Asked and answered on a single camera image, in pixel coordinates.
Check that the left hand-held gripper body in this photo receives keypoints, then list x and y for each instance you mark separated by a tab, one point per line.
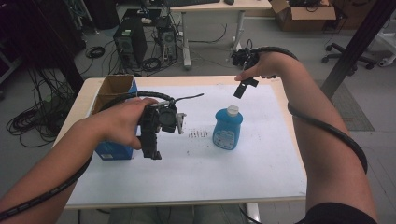
168	118

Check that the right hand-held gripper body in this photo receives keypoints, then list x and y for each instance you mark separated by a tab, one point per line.
243	57

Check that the blue bottle with white cap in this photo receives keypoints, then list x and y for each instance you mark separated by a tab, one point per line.
227	130

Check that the blue cardboard box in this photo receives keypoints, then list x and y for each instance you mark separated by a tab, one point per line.
113	87

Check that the person's right hand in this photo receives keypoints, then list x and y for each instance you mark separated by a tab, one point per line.
271	65

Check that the person's left hand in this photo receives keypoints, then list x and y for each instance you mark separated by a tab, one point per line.
121	123

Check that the black computer mouse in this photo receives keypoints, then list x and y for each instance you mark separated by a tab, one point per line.
229	2

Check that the white-legged wooden desk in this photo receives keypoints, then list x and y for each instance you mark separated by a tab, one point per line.
218	5

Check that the open brown cardboard box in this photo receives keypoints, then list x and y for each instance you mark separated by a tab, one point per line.
305	17

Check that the white table mat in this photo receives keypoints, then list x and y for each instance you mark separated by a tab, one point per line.
218	174

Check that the black keyboard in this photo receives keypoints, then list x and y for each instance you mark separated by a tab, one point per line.
190	2

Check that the small grey computer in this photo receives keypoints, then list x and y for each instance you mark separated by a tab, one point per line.
167	37

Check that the black computer tower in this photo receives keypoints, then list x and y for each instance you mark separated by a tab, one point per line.
130	40

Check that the black office chair base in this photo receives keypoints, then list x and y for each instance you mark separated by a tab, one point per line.
345	56

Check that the grey floor mat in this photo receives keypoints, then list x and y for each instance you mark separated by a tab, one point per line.
351	109

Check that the white table leg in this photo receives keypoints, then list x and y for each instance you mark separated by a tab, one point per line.
252	213

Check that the person's black sleeve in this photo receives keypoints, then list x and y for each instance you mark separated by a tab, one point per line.
339	214

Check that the black curtain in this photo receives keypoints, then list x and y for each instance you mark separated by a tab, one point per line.
34	31

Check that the black metal post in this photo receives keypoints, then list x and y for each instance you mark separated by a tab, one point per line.
355	49

